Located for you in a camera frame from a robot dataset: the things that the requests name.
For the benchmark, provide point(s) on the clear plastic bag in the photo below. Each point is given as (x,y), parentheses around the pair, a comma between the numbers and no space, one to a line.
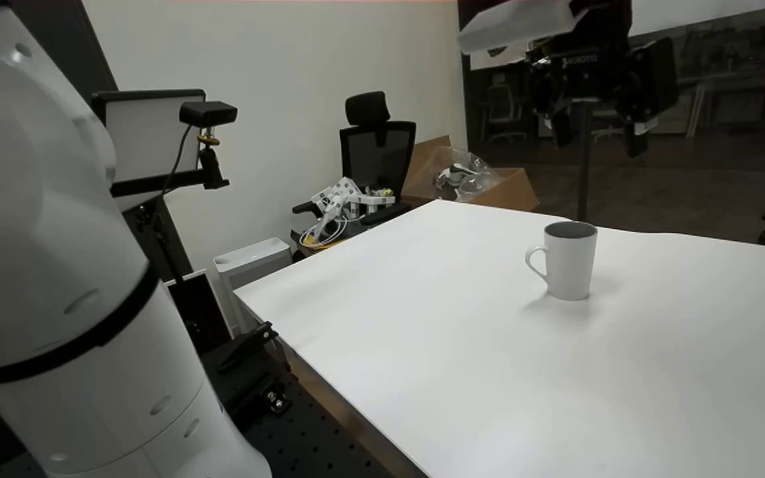
(465,174)

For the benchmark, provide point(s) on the white mug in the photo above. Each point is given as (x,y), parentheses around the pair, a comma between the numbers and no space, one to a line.
(572,265)

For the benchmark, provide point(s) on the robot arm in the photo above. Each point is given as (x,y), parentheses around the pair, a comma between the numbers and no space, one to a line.
(44,252)

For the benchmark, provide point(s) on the office chair behind glass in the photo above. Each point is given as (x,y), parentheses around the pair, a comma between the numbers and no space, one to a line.
(505,109)

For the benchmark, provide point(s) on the white box appliance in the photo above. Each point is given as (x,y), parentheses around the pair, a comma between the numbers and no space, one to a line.
(253,265)

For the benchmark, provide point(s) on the white panel with black frame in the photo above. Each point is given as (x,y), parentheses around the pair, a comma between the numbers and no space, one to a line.
(150,139)

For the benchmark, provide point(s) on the cardboard box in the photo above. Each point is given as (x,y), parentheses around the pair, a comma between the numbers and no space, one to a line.
(512,189)

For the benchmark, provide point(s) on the black office chair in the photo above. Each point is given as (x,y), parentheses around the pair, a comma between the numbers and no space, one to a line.
(377,156)

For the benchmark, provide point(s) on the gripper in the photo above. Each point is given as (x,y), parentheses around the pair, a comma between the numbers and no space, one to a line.
(582,70)

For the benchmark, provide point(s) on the black clamp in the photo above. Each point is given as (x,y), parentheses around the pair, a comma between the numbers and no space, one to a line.
(250,372)

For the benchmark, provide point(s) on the camera on mount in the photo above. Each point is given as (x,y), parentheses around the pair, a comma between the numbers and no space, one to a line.
(208,114)

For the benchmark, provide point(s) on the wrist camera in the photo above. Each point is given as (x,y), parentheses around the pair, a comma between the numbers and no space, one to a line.
(655,76)

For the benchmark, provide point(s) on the black vertical post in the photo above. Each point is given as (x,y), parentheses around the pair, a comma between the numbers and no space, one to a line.
(583,166)

